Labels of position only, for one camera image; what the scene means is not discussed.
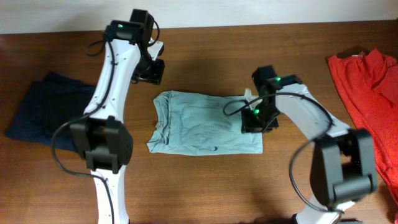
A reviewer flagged light blue t-shirt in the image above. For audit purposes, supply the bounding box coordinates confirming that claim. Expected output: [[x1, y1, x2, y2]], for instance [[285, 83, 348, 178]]
[[147, 91, 263, 156]]

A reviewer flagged dark navy folded garment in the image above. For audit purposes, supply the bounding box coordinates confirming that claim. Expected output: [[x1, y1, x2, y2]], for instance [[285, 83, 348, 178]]
[[5, 72, 95, 146]]

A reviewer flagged red garment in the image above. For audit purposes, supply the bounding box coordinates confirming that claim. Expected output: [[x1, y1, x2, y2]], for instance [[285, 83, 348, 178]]
[[327, 49, 397, 200]]

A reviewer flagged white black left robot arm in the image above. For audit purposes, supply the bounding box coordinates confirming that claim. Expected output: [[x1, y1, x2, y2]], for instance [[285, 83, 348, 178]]
[[70, 9, 165, 223]]

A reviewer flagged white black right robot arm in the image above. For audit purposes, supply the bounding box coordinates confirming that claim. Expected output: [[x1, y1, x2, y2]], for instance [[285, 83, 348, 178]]
[[241, 65, 377, 223]]

